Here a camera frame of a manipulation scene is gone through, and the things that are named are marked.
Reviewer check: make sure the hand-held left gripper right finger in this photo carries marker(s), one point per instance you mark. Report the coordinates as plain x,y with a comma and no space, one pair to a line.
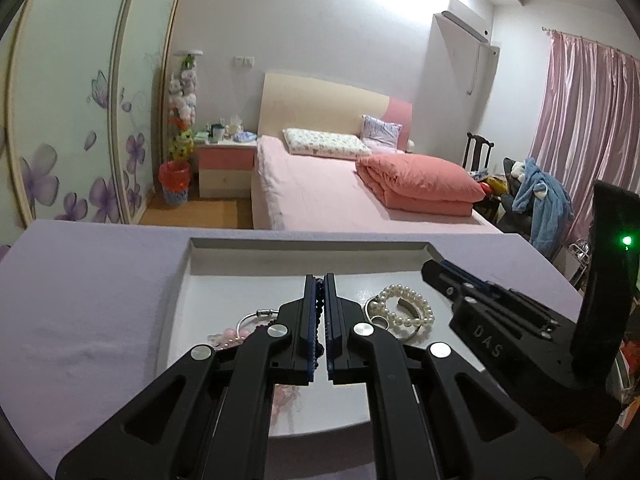
330,320

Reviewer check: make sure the white air conditioner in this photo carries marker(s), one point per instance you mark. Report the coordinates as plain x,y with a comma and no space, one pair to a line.
465,20

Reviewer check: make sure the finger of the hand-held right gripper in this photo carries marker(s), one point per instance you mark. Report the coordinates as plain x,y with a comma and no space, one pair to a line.
440,280
500,291

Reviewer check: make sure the flower print wardrobe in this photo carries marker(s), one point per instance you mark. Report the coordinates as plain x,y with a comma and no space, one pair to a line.
65,110

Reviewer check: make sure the blue garment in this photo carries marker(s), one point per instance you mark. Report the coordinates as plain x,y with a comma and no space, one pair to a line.
542,205

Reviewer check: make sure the dark wooden chair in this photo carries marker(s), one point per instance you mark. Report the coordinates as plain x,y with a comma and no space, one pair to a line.
477,152

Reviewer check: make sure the thin silver bangle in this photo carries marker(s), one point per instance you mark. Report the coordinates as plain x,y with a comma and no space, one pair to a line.
257,313

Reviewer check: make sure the pink bed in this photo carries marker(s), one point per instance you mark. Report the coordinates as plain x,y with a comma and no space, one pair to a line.
310,195

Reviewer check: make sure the chrome metal stool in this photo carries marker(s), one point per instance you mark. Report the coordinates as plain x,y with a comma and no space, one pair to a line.
580,260

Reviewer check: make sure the red trash bin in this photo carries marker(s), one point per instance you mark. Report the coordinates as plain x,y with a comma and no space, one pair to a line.
175,182

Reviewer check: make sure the white wall outlet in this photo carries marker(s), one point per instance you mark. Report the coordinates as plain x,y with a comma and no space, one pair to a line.
244,62

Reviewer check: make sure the purple tablecloth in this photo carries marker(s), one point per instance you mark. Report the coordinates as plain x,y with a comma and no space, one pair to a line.
100,310

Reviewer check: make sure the grey shallow tray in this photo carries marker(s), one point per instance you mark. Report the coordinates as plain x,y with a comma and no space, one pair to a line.
225,285

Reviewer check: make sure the beige and pink headboard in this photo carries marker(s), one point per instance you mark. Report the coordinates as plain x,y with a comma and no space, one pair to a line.
320,105

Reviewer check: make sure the white patterned pillow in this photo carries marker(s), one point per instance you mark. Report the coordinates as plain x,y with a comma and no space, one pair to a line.
325,142

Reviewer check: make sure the colourful pile of clothes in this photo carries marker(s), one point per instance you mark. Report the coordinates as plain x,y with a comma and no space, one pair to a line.
492,185

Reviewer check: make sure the pink curtain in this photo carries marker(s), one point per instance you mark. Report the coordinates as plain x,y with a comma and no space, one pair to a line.
585,135

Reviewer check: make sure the hanging stuffed toys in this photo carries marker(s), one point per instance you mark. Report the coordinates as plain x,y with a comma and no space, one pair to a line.
182,105

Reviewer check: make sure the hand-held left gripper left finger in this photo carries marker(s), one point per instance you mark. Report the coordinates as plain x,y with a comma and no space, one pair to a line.
311,320

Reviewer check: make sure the cluster of small bottles and boxes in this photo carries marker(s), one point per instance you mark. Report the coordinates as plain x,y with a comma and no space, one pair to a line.
217,132

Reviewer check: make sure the folded pink quilt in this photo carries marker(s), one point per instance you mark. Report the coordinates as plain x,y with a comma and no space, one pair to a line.
420,182

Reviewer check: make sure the purple patterned pillow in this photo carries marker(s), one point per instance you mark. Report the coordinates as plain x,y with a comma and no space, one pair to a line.
382,132

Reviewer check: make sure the pink and beige nightstand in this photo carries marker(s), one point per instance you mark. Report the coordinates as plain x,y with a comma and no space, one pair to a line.
225,170

